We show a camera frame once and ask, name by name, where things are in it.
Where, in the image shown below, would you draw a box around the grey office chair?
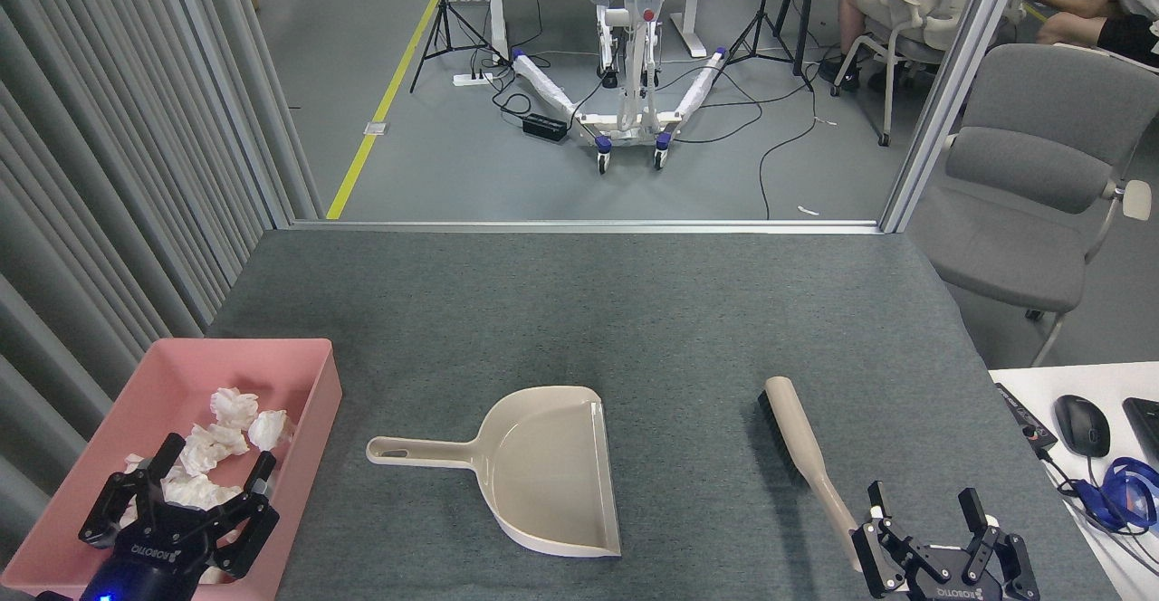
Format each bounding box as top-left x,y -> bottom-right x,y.
908,43 -> 1159,368

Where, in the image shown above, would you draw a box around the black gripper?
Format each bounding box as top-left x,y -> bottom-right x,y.
849,481 -> 1040,601
79,434 -> 280,601

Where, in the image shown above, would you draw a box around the grey ribbed side panel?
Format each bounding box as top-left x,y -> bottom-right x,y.
0,0 -> 322,566

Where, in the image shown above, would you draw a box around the crumpled white tissue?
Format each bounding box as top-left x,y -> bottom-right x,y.
210,387 -> 260,430
163,474 -> 245,511
247,410 -> 297,453
178,425 -> 250,477

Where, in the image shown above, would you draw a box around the silver frame rail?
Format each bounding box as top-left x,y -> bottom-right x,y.
290,219 -> 884,235

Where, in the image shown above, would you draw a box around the silver frame post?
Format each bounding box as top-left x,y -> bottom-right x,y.
880,0 -> 1033,234

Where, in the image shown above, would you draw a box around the pink plastic bin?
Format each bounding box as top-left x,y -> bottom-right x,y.
0,339 -> 343,601

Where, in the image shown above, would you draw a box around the black controller box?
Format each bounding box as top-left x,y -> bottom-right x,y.
994,382 -> 1058,453

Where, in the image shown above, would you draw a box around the white side table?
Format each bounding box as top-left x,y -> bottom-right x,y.
989,361 -> 1159,601

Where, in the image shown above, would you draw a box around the white stand on wheels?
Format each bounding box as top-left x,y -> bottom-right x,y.
512,0 -> 730,175

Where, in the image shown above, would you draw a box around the blue coiled strap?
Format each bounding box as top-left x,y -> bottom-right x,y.
1073,457 -> 1159,534

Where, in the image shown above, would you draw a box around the black desk cable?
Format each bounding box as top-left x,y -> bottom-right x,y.
1037,447 -> 1159,575

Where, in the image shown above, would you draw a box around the beige plastic dustpan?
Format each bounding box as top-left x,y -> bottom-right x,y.
366,386 -> 623,558

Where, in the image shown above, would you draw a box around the black floor cable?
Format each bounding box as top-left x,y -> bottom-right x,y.
756,67 -> 820,220

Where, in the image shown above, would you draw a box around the black computer mouse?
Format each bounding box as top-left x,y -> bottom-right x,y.
1054,395 -> 1111,458

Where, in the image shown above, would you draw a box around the white office chair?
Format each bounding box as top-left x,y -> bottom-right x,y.
831,0 -> 988,148

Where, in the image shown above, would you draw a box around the beige brush black bristles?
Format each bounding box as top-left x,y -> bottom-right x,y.
757,377 -> 866,575

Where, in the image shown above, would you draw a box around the black tripod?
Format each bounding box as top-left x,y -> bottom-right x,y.
715,0 -> 820,93
410,0 -> 508,93

